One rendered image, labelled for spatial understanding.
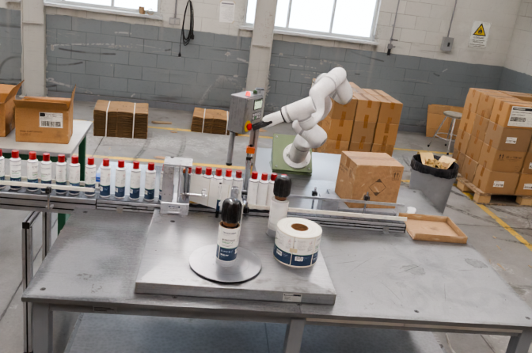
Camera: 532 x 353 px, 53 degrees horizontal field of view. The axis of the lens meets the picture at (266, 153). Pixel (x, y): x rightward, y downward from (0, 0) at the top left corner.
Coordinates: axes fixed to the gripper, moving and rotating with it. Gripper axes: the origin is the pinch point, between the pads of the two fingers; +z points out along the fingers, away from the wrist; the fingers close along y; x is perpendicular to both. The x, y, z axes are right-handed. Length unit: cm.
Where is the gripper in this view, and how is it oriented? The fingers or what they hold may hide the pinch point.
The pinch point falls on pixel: (256, 126)
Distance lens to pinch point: 271.5
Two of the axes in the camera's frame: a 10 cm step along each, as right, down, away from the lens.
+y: -1.6, 2.8, -9.5
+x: 3.9, 9.0, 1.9
